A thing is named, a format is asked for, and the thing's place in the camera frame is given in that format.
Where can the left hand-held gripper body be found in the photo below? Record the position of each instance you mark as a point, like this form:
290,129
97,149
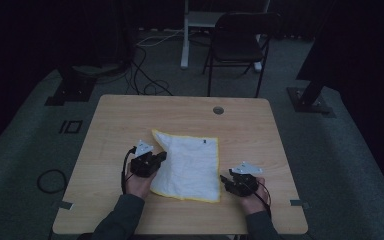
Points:
144,160

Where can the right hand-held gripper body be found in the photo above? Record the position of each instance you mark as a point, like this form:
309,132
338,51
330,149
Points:
245,181

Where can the white towel with yellow edge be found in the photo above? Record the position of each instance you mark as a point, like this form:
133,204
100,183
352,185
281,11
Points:
190,166

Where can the person's right hand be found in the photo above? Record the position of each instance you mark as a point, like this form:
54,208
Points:
255,200

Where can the person's left hand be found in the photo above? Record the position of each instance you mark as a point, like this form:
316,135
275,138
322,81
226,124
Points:
139,186

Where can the grey tape strip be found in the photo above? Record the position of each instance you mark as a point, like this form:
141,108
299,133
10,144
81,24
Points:
299,203
65,205

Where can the grey table grommet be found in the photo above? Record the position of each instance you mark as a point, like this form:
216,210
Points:
218,110

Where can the black floor tape marking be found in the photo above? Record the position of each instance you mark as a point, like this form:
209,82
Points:
70,127

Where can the black stand with square base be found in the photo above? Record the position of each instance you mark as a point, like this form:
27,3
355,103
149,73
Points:
71,90

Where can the black slanted stand with base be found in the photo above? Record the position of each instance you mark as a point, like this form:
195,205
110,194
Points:
310,96

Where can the black folding chair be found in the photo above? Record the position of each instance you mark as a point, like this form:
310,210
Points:
238,43

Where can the white desk frame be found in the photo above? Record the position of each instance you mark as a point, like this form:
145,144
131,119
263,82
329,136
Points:
193,20

